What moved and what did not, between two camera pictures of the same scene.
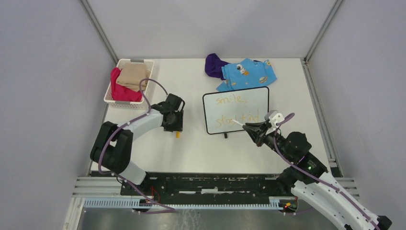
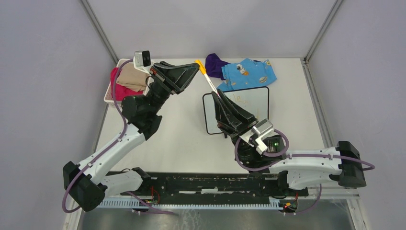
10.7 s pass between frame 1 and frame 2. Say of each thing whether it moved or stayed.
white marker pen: moved
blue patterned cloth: stayed
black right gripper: moved
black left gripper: moved
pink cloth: stayed
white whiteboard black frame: stayed
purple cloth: stayed
